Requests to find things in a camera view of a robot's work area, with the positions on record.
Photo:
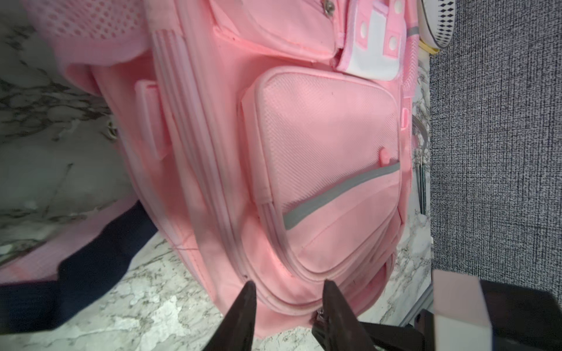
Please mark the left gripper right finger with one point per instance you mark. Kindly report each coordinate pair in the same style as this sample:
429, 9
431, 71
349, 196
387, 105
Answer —
336, 327

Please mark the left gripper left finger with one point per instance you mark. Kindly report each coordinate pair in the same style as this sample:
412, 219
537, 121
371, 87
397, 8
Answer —
236, 331

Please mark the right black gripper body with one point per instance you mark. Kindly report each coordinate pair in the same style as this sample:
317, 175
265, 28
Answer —
470, 313

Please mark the pink backpack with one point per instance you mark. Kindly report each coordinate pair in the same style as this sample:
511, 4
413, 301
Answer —
268, 141

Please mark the navy blue backpack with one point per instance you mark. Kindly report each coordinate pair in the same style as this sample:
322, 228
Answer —
83, 278

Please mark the green pen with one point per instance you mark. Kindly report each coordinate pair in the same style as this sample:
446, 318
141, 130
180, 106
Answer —
422, 138

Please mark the yellow tray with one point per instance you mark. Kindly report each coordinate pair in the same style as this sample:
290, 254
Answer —
430, 50

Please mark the white dotted bowl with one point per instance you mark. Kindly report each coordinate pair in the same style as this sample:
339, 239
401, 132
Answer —
436, 22

